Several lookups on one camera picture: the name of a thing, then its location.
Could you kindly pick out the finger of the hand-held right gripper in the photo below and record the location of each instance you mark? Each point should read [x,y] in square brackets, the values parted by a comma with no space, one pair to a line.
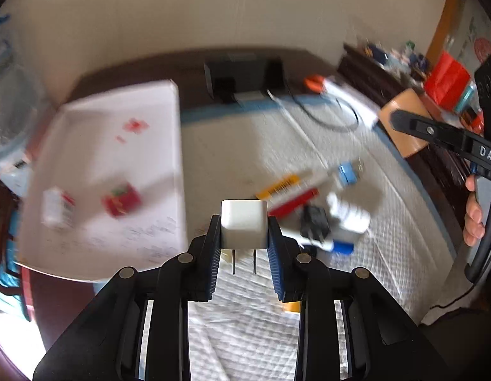
[424,127]

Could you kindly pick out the white and red small box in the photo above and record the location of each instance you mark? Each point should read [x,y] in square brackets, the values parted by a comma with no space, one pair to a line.
[58,208]

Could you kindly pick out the red round wall decoration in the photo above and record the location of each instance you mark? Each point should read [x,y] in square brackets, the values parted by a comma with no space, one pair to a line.
[485,49]

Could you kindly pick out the long white box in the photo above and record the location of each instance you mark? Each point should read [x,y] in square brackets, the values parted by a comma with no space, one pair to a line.
[352,101]

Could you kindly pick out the white bottle with blue cap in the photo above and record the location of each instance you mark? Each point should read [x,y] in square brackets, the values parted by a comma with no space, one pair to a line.
[350,220]

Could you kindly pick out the red bag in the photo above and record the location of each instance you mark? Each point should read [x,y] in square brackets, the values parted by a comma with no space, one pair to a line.
[446,79]

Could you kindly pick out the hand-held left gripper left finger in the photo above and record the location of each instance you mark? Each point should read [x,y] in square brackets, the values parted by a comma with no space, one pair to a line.
[214,254]

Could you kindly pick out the red lighter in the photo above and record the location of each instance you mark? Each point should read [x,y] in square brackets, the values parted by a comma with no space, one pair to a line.
[295,201]

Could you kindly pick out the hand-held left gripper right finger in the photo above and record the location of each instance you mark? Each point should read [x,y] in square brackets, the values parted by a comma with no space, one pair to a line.
[275,258]

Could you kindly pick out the orange stool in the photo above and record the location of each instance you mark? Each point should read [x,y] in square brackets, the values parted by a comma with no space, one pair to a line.
[404,123]

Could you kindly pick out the white power strip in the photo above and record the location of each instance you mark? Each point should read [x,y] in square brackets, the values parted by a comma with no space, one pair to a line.
[249,97]

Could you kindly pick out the white charger plug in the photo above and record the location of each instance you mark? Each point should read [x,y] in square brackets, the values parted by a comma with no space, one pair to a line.
[243,222]

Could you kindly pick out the blue box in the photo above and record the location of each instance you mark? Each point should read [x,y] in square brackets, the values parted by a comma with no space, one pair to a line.
[376,52]

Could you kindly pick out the orange scissors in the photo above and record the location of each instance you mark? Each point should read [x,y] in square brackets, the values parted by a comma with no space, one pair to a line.
[315,84]

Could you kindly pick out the yellow lighter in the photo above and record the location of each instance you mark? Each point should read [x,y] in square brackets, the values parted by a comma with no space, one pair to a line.
[278,187]

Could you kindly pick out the teal cloth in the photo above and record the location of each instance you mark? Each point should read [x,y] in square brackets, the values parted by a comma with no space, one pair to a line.
[7,270]

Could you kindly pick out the teal container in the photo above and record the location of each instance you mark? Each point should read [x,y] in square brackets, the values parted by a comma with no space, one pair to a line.
[464,99]

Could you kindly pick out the red small container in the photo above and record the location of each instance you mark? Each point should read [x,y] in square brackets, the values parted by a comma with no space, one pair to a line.
[121,200]

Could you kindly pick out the white quilted mat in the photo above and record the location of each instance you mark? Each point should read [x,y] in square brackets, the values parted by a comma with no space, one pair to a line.
[249,147]

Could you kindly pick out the blue binder clip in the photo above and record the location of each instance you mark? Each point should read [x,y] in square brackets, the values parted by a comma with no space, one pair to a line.
[348,174]

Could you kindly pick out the white cardboard box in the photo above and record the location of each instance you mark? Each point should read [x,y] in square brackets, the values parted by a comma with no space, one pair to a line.
[110,147]

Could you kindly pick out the black power adapter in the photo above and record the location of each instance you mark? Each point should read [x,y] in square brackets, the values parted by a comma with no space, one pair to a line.
[315,222]

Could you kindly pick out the black box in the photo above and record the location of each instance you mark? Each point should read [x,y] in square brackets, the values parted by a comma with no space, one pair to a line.
[245,71]

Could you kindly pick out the clear plastic bag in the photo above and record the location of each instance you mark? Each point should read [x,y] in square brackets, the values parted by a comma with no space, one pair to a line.
[11,87]

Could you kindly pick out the person's right hand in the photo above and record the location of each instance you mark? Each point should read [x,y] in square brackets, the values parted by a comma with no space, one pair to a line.
[475,218]

